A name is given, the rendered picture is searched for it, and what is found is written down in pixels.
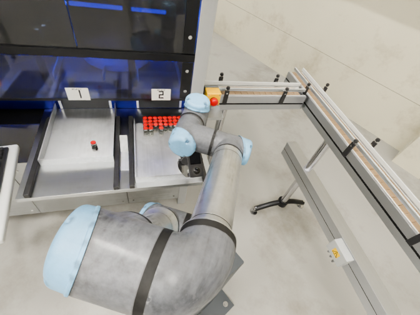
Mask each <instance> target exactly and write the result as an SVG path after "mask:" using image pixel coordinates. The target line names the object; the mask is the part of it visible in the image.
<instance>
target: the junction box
mask: <svg viewBox="0 0 420 315"><path fill-rule="evenodd" d="M326 247H327V249H328V250H329V252H330V254H331V256H332V258H333V260H334V262H335V263H336V266H337V267H340V266H345V265H347V264H349V263H350V262H352V261H354V259H353V257H352V255H351V253H350V252H349V250H348V248H347V246H346V245H345V243H344V241H343V239H342V238H339V239H334V240H333V241H331V242H330V243H329V244H327V245H326Z"/></svg>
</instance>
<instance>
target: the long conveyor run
mask: <svg viewBox="0 0 420 315"><path fill-rule="evenodd" d="M294 71H295V72H291V71H289V72H288V74H287V76H286V78H285V80H284V83H301V85H300V86H299V89H306V91H305V92H302V93H303V94H304V95H305V96H306V100H305V101H304V103H303V105H302V107H301V108H302V110H303V111H304V112H305V114H306V115H307V117H308V118H309V119H310V121H311V122H312V123H313V125H314V127H315V128H316V129H317V131H318V132H319V133H320V135H321V136H322V138H323V139H324V140H325V142H326V143H327V145H328V146H329V147H330V149H331V150H332V152H333V153H334V154H335V156H336V157H337V158H338V160H339V161H340V163H341V164H342V165H343V167H344V168H345V170H346V171H347V173H348V174H349V175H350V177H351V178H352V180H353V181H354V182H355V183H356V185H357V187H358V188H359V189H360V191H361V192H362V193H363V195H364V196H365V198H366V199H367V200H368V202H369V203H370V205H371V206H372V208H373V209H374V210H375V212H376V213H377V215H378V216H379V217H380V218H381V220H382V221H383V223H384V224H385V225H386V227H387V228H388V229H389V231H390V233H391V234H392V235H393V237H394V238H395V240H396V241H397V242H398V244H399V245H400V246H401V248H402V250H403V251H404V252H405V253H406V255H407V256H408V258H409V259H410V260H411V262H412V263H413V264H414V266H415V268H416V269H417V270H418V272H419V273H420V201H419V199H418V198H417V197H416V196H415V195H414V194H413V193H412V192H411V190H410V189H409V188H408V187H407V186H406V185H405V184H404V183H403V182H402V180H401V179H400V178H399V177H398V175H397V174H396V173H395V172H394V171H393V170H392V169H391V168H390V166H389V165H388V164H387V163H386V162H385V160H384V159H383V158H382V157H381V156H380V155H379V154H378V152H377V151H376V150H375V149H374V147H375V146H376V145H377V142H379V141H380V139H379V138H376V139H375V141H373V142H372V143H371V144H370V143H369V142H368V141H367V140H366V139H365V137H364V136H363V135H362V134H361V133H360V132H359V131H358V130H357V128H356V127H355V126H354V125H353V124H352V122H351V121H350V120H349V119H348V118H347V117H346V116H345V115H344V113H343V112H342V111H341V110H340V109H339V108H338V107H337V106H336V104H335V103H334V102H333V101H332V99H331V98H330V97H329V96H328V95H327V94H326V91H327V89H328V88H327V87H328V86H329V85H330V84H329V83H326V86H325V87H324V88H321V87H320V86H319V84H318V83H317V82H316V81H315V80H314V79H313V78H312V77H311V75H310V74H309V73H308V72H307V71H306V70H305V69H304V68H303V69H302V72H299V70H298V69H297V68H296V67H295V68H294Z"/></svg>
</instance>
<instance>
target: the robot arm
mask: <svg viewBox="0 0 420 315"><path fill-rule="evenodd" d="M209 107H210V100H209V98H208V97H207V96H205V95H203V94H199V93H192V94H189V95H188V96H187V97H186V99H185V103H184V111H183V112H182V114H181V117H180V118H179V121H178V122H177V124H176V126H175V128H174V129H173V130H172V133H171V135H170V138H169V141H168V144H169V148H170V149H171V151H172V152H173V153H174V154H176V155H178V156H180V157H181V158H180V159H178V160H179V161H178V162H177V165H178V168H179V170H180V172H181V173H182V175H183V176H185V177H186V178H189V177H190V178H196V177H201V176H204V173H203V158H202V154H206V155H208V156H212V159H211V163H210V165H209V168H208V170H207V174H206V177H205V179H204V182H203V185H202V188H201V191H200V193H199V197H198V199H197V203H196V205H195V208H194V211H193V214H190V213H188V212H184V211H180V210H178V209H174V208H171V207H168V206H164V205H162V204H160V203H158V202H149V203H147V204H146V205H144V207H143V208H142V209H141V211H140V212H139V213H138V212H133V211H122V212H114V211H109V210H107V209H103V208H101V207H100V206H92V205H89V204H85V205H82V206H79V207H78V208H77V209H75V210H74V211H73V212H72V213H71V214H70V215H69V216H68V217H67V219H66V220H65V221H64V223H63V224H62V226H61V227H60V228H59V230H58V232H57V234H56V235H55V237H54V239H53V241H52V243H51V246H50V248H49V251H48V252H47V256H46V259H45V262H44V267H43V278H44V283H45V285H46V286H47V287H48V288H49V289H52V290H53V291H56V292H59V293H61V294H63V296H64V297H66V298H67V297H68V296H70V297H73V298H76V299H80V300H82V301H86V302H88V303H91V304H95V305H97V306H101V307H103V308H107V309H110V310H113V311H116V312H119V313H122V314H125V315H193V314H195V313H196V312H198V311H199V310H200V309H202V308H203V307H204V306H205V305H206V304H207V303H208V302H209V301H210V300H211V299H212V298H213V297H214V296H215V295H216V294H217V293H218V291H219V290H220V289H221V287H222V286H223V284H224V282H225V281H226V279H227V278H228V276H229V273H230V271H231V269H232V266H233V262H234V258H235V254H236V236H235V234H234V232H233V231H232V229H233V221H234V212H235V207H236V198H237V193H238V185H239V177H240V172H241V165H243V166H244V165H246V164H247V163H248V160H249V157H250V155H251V151H252V147H253V143H252V141H251V140H250V139H246V138H244V137H242V136H237V135H234V134H230V133H227V132H223V131H220V130H217V129H213V128H210V127H206V123H207V120H208V114H209V111H210V108H209ZM201 153H202V154H201ZM188 170H189V173H188Z"/></svg>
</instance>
